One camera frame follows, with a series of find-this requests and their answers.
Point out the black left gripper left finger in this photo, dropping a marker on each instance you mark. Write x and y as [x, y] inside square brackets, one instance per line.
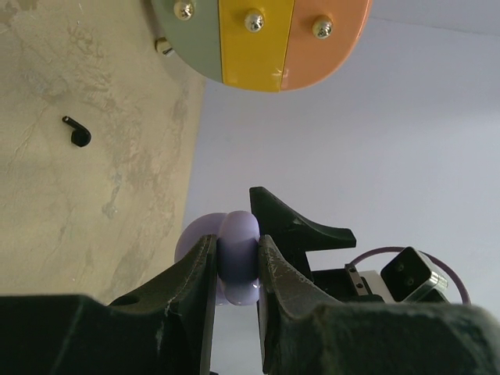
[164, 326]

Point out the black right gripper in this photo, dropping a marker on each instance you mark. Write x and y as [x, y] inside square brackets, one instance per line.
[295, 235]

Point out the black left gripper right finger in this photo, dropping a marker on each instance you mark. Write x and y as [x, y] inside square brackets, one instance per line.
[303, 330]

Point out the purple earbud charging case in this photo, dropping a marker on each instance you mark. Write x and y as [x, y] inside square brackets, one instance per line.
[237, 237]

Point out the round three-drawer storage box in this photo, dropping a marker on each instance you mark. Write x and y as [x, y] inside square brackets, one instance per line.
[259, 45]

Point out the black earbud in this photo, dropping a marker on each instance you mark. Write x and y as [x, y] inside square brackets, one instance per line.
[80, 136]

